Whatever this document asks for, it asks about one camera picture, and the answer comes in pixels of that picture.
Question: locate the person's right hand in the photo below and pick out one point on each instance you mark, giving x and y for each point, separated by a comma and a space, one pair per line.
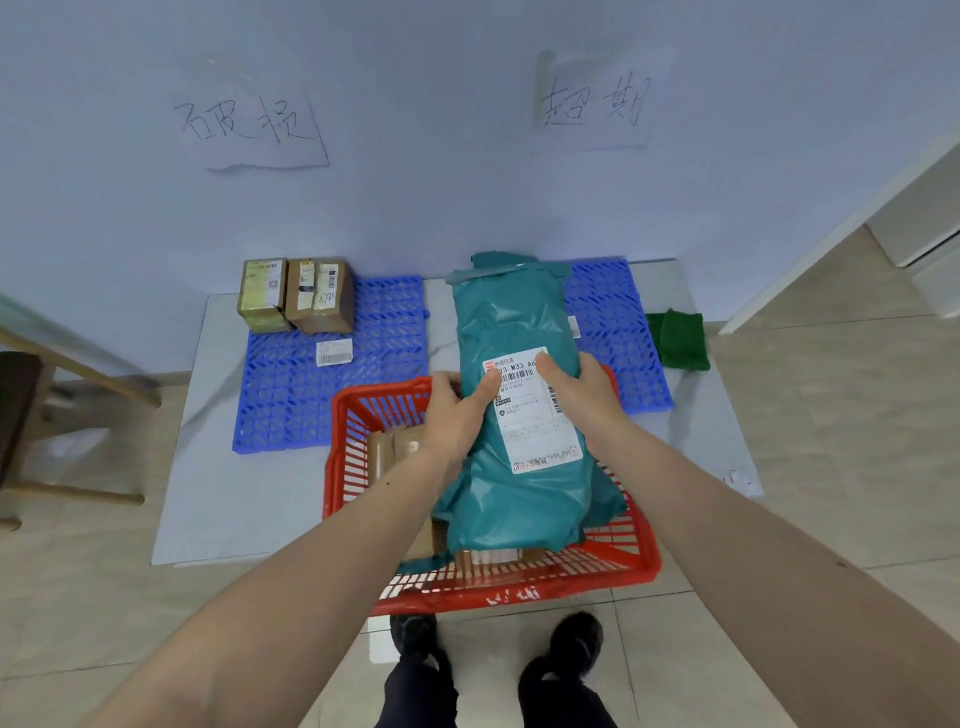
592, 405

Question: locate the green cloth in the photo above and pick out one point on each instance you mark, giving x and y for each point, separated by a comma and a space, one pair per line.
682, 341

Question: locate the straight-edge paper wall sign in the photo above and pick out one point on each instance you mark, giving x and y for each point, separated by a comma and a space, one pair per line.
585, 135

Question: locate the white cabinet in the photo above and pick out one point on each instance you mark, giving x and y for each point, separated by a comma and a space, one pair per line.
915, 217

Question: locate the person's black shoe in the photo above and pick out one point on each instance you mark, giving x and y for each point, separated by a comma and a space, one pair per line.
576, 641
412, 634

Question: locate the person's black left shoe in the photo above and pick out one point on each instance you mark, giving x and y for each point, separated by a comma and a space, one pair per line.
412, 634

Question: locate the person's left hand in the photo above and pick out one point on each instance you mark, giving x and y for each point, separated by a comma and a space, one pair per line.
454, 427

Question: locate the white barcode sticker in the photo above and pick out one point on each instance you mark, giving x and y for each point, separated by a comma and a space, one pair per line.
574, 327
334, 352

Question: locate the wooden chair dark seat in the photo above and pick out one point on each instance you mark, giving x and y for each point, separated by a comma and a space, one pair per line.
19, 405

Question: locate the blue plastic pallet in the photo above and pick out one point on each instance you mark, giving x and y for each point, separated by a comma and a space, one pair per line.
615, 315
285, 405

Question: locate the person's leg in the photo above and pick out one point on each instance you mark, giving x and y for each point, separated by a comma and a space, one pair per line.
562, 705
416, 697

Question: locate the taped brown cardboard box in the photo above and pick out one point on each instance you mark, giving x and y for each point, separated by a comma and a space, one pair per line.
341, 307

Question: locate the long teal mailer bag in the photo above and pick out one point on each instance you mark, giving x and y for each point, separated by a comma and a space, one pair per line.
510, 315

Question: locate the person's black right shoe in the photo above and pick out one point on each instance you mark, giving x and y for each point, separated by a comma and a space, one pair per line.
576, 641

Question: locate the person's right leg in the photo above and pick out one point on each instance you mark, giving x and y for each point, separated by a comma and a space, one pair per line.
562, 705

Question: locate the red plastic basket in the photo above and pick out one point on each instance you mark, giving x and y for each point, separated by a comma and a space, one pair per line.
600, 581

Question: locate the torn-edge paper wall sign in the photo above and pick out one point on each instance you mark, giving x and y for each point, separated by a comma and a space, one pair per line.
247, 150

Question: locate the large taped cardboard box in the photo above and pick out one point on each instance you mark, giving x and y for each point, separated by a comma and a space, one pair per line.
390, 450

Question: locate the person's left forearm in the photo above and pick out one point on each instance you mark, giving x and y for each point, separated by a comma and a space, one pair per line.
300, 600

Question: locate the yellow label cardboard box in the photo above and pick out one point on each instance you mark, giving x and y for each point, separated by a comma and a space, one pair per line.
259, 321

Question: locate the person's left leg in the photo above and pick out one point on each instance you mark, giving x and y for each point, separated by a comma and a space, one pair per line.
416, 697

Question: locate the person's right forearm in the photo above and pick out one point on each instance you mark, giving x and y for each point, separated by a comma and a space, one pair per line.
750, 562

